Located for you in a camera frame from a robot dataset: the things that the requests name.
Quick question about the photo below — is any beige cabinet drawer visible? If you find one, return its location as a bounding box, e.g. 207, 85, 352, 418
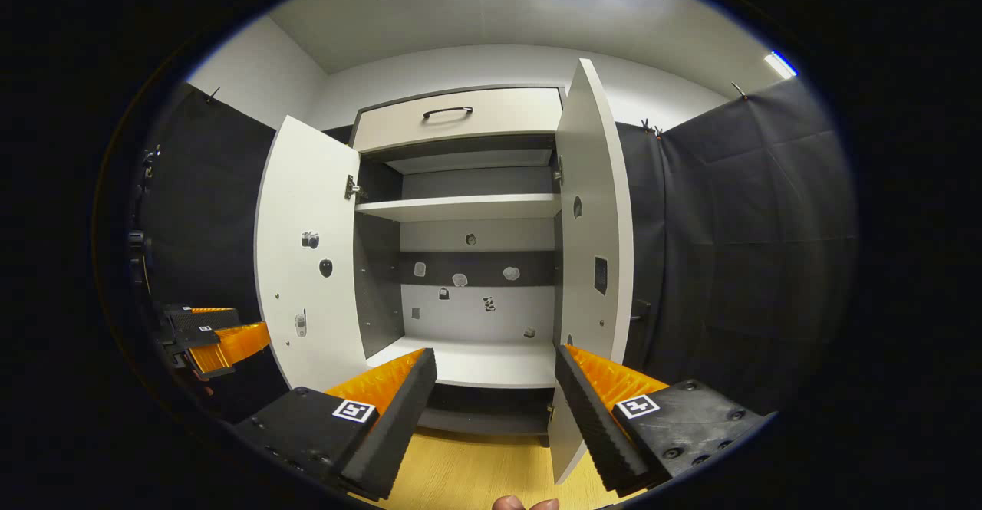
351, 87, 565, 154

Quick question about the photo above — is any white cabinet shelf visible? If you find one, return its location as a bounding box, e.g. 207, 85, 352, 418
355, 193, 561, 223

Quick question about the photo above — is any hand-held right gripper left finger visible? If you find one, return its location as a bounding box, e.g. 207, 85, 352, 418
230, 347, 438, 502

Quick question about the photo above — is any beige cabinet door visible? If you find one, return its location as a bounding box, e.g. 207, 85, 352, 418
255, 115, 369, 392
547, 58, 635, 485

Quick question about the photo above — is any small ceiling light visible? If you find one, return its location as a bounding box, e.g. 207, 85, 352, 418
763, 51, 799, 80

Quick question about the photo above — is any black backdrop cloth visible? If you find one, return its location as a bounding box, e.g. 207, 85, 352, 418
127, 79, 858, 419

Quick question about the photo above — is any beige double-door shoe cabinet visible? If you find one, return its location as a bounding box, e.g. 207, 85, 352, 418
349, 84, 568, 438

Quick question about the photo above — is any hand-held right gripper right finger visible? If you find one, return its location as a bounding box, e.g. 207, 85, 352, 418
554, 344, 769, 494

